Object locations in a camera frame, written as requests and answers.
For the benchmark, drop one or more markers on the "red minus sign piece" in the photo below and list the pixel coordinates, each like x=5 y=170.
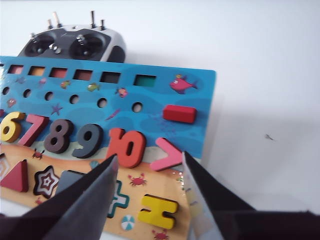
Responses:
x=178 y=113

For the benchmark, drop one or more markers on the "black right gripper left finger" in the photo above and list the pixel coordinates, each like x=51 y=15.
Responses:
x=87 y=200

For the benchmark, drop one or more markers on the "red number seven piece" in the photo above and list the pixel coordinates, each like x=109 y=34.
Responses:
x=32 y=130

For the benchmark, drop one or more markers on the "dark grey number nine piece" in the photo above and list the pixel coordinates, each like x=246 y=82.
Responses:
x=85 y=150

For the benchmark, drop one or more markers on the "yellow equals sign piece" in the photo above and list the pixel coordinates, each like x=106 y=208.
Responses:
x=155 y=202

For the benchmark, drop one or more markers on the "silver black radio remote controller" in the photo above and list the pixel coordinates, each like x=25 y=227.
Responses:
x=62 y=40

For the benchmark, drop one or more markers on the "red triangle block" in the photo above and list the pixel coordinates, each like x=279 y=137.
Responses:
x=15 y=177

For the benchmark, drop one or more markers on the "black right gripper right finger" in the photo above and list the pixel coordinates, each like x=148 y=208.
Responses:
x=207 y=192

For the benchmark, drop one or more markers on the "orange number ten piece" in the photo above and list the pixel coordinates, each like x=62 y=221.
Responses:
x=115 y=145

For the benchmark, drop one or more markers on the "brown number eight piece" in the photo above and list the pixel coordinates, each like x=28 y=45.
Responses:
x=58 y=135

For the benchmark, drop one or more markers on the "wooden number shape puzzle board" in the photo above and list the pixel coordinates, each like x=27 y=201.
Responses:
x=150 y=100

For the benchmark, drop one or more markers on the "yellow number six piece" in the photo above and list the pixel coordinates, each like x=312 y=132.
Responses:
x=13 y=136

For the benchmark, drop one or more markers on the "pink greater-than sign piece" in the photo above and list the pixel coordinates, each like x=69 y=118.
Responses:
x=165 y=162

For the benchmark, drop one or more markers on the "dark blue square block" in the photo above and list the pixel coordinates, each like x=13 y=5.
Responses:
x=70 y=178

